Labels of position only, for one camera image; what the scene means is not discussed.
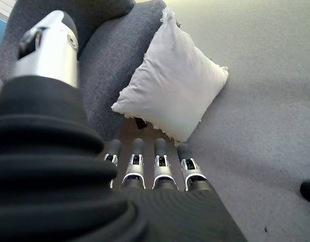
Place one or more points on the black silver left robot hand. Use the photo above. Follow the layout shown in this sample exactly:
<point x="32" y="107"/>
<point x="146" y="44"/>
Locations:
<point x="44" y="176"/>

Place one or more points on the white fringed cushion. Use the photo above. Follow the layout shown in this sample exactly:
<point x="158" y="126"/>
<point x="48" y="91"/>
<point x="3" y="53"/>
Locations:
<point x="170" y="88"/>

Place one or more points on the grey fabric armchair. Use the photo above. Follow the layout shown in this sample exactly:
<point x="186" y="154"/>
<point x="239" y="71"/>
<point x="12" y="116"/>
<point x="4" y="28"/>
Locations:
<point x="109" y="63"/>

